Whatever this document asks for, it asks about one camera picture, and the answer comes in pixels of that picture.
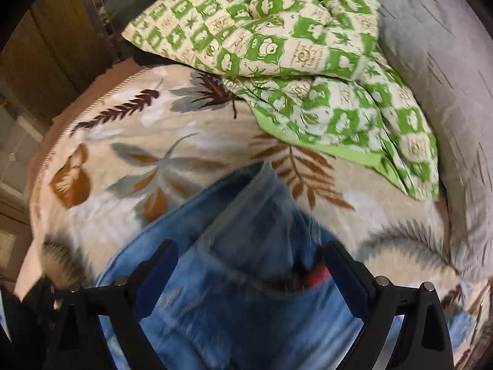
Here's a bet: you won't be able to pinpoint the person's dark clothed leg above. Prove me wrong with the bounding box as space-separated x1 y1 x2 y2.
0 275 58 370

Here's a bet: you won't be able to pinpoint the green checked quilt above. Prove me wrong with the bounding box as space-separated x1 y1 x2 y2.
121 0 440 202

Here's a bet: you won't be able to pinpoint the pink bed sheet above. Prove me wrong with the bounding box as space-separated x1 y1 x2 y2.
15 60 149 282

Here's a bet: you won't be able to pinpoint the beige leaf-print blanket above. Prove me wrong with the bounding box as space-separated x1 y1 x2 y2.
29 64 493 370

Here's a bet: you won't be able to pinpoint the brown wooden wardrobe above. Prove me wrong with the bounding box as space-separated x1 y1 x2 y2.
0 0 135 240

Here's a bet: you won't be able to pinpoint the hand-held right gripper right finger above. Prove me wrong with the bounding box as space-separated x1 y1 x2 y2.
324 240 455 370

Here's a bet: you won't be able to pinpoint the blue denim pants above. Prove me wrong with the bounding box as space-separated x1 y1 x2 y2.
96 160 467 370

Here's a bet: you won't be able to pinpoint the grey pillow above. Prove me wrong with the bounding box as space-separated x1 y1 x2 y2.
379 0 493 282

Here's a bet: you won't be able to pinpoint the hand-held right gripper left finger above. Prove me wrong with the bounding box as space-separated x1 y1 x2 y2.
48 239 180 370

